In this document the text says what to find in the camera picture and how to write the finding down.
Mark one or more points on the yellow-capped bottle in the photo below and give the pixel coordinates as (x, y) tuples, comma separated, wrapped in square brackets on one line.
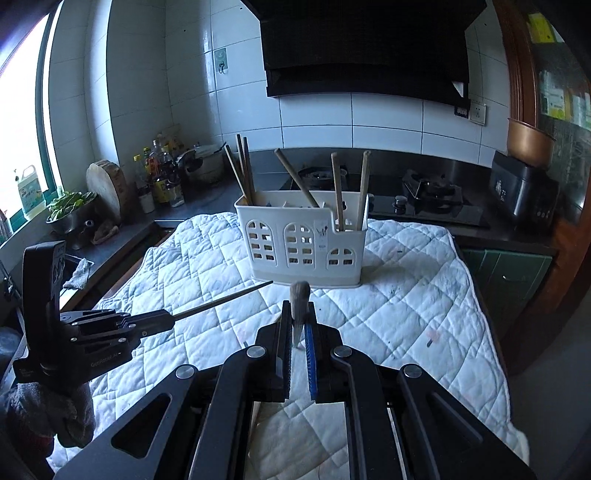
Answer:
[(137, 174)]

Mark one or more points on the green wall hook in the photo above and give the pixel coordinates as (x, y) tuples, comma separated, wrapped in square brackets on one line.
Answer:
[(222, 60)]

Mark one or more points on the grey dish rag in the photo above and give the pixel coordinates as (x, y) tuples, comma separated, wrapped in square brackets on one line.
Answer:
[(78, 274)]

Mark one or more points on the round wooden cutting board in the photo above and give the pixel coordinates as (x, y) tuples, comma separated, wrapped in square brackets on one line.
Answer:
[(107, 187)]

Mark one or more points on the clear seasoning container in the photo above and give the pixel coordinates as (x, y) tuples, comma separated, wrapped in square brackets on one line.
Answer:
[(176, 196)]

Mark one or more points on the dark sauce bottle yellow label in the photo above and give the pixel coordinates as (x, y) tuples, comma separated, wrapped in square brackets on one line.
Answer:
[(162, 185)]

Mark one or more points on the white detergent jug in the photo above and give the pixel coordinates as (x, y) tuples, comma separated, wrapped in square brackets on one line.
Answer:
[(30, 191)]

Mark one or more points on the yellow box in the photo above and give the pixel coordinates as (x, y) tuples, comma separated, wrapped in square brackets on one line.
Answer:
[(541, 25)]

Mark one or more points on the black range hood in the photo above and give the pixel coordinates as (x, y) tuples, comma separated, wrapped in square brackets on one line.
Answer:
[(364, 46)]

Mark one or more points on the white plastic utensil holder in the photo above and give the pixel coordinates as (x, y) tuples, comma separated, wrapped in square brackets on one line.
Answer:
[(300, 244)]

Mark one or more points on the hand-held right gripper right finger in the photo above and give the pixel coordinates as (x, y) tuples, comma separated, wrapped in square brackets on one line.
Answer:
[(311, 364)]

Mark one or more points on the person's left hand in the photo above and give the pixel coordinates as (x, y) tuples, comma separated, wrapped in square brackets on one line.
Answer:
[(46, 410)]

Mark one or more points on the wooden glass-door cabinet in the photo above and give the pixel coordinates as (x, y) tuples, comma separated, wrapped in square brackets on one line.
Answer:
[(521, 60)]

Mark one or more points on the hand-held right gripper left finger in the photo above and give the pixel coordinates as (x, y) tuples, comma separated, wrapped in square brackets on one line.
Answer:
[(285, 364)]

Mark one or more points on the small white jar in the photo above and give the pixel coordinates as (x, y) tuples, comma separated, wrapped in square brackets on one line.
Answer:
[(147, 202)]

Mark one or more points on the green leafy vegetables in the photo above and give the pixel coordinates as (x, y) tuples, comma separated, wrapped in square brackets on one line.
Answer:
[(69, 202)]

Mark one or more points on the window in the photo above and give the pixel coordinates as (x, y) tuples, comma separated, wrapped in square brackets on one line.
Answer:
[(27, 115)]

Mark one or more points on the set of wooden chopsticks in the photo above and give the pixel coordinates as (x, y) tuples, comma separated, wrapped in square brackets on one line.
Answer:
[(337, 189)]

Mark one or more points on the brown wooden chopstick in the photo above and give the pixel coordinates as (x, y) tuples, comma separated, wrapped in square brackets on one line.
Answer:
[(300, 297), (221, 301)]

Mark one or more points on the steel cooking pot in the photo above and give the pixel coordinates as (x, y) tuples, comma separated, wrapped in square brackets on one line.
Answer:
[(205, 164)]

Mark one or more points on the metal bowl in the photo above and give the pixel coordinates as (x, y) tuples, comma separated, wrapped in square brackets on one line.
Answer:
[(69, 220)]

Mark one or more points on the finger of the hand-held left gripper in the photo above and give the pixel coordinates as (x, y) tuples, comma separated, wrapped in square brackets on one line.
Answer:
[(120, 317), (120, 338)]

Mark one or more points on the black gas stove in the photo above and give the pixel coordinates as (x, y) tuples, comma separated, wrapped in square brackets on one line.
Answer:
[(429, 198)]

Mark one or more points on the green bottle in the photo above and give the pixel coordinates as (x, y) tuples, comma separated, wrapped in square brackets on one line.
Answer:
[(147, 160)]

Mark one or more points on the black toaster appliance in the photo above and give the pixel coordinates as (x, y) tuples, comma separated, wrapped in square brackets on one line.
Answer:
[(524, 189)]

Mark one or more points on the wall socket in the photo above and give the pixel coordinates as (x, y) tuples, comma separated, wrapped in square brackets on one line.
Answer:
[(478, 113)]

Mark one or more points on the copper-coloured pot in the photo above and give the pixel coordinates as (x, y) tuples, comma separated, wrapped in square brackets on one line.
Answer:
[(528, 141)]

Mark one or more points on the green cabinet door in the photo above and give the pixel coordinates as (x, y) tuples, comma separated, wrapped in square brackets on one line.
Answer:
[(503, 277)]

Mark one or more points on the white quilted mat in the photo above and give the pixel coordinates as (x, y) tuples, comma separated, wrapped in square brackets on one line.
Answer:
[(406, 304)]

